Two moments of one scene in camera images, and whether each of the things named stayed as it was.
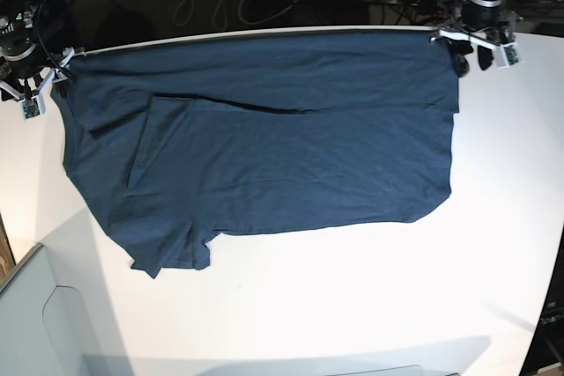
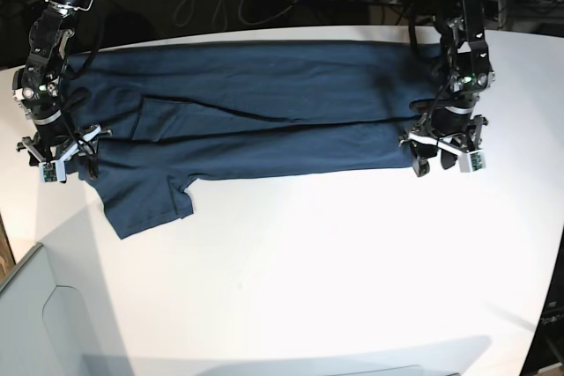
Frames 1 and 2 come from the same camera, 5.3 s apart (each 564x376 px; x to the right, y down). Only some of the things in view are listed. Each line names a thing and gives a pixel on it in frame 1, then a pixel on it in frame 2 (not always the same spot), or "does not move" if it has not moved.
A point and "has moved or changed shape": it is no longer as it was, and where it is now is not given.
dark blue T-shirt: (170, 146) has moved or changed shape
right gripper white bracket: (506, 54) → (471, 160)
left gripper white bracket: (33, 105) → (55, 171)
